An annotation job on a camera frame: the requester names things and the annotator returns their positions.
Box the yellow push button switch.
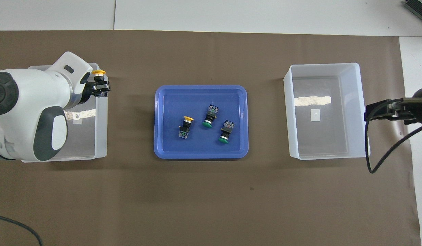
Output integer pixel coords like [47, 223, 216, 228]
[178, 115, 195, 140]
[92, 70, 109, 86]

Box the blue plastic tray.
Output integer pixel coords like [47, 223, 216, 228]
[154, 85, 249, 160]

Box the brown paper table mat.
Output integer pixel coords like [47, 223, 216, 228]
[0, 30, 421, 246]

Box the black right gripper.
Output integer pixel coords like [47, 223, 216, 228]
[364, 86, 422, 125]

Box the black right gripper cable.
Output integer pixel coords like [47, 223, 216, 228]
[364, 102, 422, 174]

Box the grey ribbed metal device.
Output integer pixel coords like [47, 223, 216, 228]
[404, 0, 422, 26]

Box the translucent white plastic box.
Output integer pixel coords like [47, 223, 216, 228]
[283, 63, 371, 160]
[20, 63, 108, 163]

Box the green push button switch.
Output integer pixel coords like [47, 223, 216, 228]
[202, 104, 220, 129]
[218, 120, 235, 144]

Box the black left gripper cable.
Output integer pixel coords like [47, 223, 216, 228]
[0, 214, 44, 246]

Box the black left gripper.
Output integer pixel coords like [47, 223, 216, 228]
[78, 72, 112, 105]

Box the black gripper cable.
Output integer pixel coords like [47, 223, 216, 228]
[364, 102, 422, 174]
[0, 214, 44, 246]

